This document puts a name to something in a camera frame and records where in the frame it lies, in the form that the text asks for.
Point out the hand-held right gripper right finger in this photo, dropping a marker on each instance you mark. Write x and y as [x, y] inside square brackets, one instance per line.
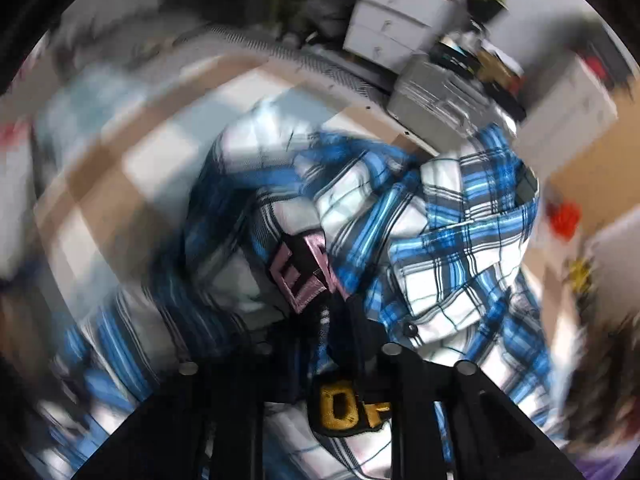
[415, 385]

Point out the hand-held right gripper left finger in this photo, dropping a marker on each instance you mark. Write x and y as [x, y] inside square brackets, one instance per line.
[280, 370]

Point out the blue white plaid shirt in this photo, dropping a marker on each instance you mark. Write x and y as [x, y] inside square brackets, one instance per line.
[450, 240]

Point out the purple bag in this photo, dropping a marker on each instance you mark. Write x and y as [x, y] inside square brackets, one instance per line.
[595, 467]

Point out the yellow sneakers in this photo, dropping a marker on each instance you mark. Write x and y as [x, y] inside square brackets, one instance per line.
[580, 275]

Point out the red bag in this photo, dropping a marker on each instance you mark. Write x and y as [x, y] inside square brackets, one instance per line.
[565, 220]

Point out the checked brown blue bed blanket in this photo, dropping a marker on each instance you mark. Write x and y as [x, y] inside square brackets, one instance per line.
[150, 160]

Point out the wooden door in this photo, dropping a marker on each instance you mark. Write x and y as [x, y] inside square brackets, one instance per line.
[600, 180]

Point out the silver ribbed suitcase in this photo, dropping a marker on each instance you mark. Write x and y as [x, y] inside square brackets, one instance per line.
[435, 95]

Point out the white upright suitcase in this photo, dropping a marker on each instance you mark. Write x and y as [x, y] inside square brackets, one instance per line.
[570, 110]

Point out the grey desk with drawers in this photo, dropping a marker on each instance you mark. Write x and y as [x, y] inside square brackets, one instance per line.
[390, 15]

